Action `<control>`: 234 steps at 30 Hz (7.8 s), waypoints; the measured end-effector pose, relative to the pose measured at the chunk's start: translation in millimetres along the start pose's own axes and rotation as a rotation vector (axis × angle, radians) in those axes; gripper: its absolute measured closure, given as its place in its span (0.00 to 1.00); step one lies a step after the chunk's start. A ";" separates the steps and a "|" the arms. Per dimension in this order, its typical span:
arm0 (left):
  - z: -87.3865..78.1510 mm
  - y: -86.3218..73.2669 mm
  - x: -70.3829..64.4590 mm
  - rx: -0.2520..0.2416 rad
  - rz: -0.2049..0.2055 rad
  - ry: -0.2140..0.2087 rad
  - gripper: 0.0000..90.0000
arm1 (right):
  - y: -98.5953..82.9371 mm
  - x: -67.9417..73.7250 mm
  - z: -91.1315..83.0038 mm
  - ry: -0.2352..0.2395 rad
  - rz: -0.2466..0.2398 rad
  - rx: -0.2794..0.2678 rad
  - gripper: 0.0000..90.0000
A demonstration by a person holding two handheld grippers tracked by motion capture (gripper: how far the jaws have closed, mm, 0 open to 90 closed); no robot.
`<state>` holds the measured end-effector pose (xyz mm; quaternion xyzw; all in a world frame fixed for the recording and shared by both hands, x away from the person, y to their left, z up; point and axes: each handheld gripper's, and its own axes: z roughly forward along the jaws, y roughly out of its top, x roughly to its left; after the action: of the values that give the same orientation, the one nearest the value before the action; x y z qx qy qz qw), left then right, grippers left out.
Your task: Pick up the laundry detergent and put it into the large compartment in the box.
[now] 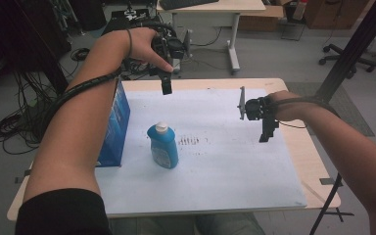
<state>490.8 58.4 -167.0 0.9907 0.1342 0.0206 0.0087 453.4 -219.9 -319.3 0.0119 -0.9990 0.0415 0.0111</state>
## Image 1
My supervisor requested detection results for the dark cabinet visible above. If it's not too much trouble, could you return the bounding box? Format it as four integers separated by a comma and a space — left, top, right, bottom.
0, 0, 73, 96

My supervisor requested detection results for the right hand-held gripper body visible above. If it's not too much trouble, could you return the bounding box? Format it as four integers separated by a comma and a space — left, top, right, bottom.
237, 85, 279, 122

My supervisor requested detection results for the grey tape strip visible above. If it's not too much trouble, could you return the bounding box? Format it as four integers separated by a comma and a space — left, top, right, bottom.
14, 168, 33, 184
318, 177, 344, 188

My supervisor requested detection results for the wooden cabinet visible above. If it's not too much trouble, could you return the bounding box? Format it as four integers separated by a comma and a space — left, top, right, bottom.
303, 0, 372, 30

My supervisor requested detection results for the white paper sheet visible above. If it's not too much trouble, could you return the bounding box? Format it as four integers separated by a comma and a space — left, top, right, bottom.
94, 87, 308, 217

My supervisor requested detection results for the black keyboard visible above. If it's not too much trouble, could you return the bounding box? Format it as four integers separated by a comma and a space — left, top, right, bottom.
159, 0, 220, 11

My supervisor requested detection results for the thick black left gripper cable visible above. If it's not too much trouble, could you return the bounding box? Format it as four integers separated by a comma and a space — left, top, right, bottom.
40, 20, 179, 140

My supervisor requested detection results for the bundle of black floor cables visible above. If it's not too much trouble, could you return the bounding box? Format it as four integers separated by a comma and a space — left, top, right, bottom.
0, 70, 62, 157

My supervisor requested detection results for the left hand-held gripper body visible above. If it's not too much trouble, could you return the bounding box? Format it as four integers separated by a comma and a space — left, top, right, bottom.
148, 28, 193, 78

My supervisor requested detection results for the black office chair base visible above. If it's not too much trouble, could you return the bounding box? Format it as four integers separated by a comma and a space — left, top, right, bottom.
318, 43, 376, 80

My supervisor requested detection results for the brown cardboard box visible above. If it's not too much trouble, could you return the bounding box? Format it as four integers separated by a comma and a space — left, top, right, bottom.
238, 4, 287, 33

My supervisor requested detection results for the grey floor mat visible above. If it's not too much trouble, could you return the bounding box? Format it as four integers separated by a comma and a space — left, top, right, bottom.
285, 81, 376, 138

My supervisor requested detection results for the thin black wire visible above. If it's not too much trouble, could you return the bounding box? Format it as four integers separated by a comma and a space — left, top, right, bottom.
277, 119, 307, 129

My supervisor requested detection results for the small black cable coil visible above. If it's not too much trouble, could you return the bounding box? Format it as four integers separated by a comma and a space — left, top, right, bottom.
70, 47, 91, 63

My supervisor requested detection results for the black hair tie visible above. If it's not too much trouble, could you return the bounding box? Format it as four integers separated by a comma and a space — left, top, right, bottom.
125, 28, 134, 61

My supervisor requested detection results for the person's left hand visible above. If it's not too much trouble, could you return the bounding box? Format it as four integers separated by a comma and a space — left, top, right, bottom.
123, 26, 175, 73

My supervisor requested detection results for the blue bottle with white cap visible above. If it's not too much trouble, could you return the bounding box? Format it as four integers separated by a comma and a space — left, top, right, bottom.
146, 120, 180, 170

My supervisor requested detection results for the black wire rack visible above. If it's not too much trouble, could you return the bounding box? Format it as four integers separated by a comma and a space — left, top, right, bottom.
279, 19, 306, 42

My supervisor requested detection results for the black metal post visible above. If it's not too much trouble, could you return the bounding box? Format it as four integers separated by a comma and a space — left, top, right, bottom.
313, 0, 376, 103

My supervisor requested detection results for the black computer tower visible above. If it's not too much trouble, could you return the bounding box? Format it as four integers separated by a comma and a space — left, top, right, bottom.
101, 14, 135, 37

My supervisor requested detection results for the white desk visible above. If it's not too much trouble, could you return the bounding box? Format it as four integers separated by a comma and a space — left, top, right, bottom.
156, 0, 267, 75

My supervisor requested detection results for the black sleeve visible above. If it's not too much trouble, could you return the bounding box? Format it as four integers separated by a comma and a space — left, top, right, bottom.
14, 188, 114, 235

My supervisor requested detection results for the person's right hand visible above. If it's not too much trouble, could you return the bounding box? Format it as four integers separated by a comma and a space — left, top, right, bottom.
267, 90, 308, 122

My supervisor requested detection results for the blue cardboard box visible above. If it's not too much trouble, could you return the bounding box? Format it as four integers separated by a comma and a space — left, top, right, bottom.
96, 77, 132, 168

